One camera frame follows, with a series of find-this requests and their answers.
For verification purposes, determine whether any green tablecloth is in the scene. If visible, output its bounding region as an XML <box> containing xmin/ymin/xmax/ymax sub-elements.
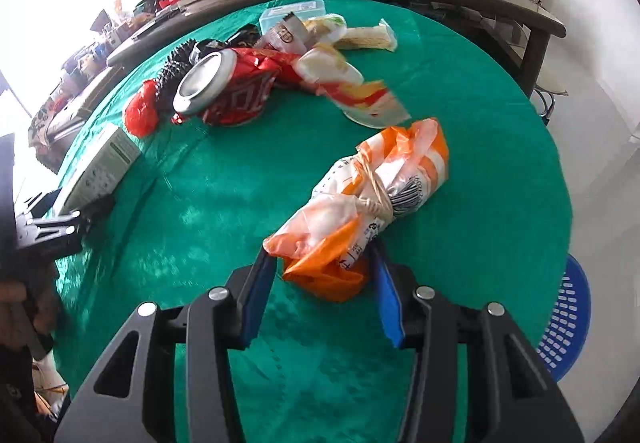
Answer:
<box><xmin>55</xmin><ymin>0</ymin><xmax>572</xmax><ymax>442</ymax></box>

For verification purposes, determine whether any red plastic bag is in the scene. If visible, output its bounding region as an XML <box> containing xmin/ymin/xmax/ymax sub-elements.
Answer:
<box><xmin>122</xmin><ymin>79</ymin><xmax>160</xmax><ymax>139</ymax></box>

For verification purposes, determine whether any orange white plastic bag bundle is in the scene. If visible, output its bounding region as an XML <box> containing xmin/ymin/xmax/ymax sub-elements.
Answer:
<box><xmin>262</xmin><ymin>118</ymin><xmax>449</xmax><ymax>302</ymax></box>

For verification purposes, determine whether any person's left hand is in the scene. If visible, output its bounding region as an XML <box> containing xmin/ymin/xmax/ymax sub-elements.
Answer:
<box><xmin>1</xmin><ymin>263</ymin><xmax>62</xmax><ymax>351</ymax></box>

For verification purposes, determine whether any blue plastic trash basket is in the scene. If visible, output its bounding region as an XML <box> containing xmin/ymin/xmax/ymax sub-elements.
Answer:
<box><xmin>536</xmin><ymin>255</ymin><xmax>592</xmax><ymax>382</ymax></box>

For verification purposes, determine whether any white green carton box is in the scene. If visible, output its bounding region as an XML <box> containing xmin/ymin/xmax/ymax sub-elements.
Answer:
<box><xmin>53</xmin><ymin>124</ymin><xmax>141</xmax><ymax>216</ymax></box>

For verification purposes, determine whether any red crushed drink can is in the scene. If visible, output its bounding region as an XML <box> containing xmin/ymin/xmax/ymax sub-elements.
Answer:
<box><xmin>171</xmin><ymin>49</ymin><xmax>281</xmax><ymax>127</ymax></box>

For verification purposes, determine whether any yellow cracker packet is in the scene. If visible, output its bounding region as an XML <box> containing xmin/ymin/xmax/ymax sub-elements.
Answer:
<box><xmin>334</xmin><ymin>18</ymin><xmax>398</xmax><ymax>52</ymax></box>

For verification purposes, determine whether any red yellow snack wrapper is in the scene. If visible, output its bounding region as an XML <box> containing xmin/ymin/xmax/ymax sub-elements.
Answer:
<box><xmin>293</xmin><ymin>44</ymin><xmax>410</xmax><ymax>129</ymax></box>

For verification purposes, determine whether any white brown snack wrapper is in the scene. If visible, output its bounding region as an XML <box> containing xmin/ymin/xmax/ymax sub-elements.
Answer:
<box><xmin>254</xmin><ymin>12</ymin><xmax>318</xmax><ymax>55</ymax></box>

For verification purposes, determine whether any clear plastic tissue box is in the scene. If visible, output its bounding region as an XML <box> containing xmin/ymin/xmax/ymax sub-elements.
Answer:
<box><xmin>258</xmin><ymin>0</ymin><xmax>328</xmax><ymax>36</ymax></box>

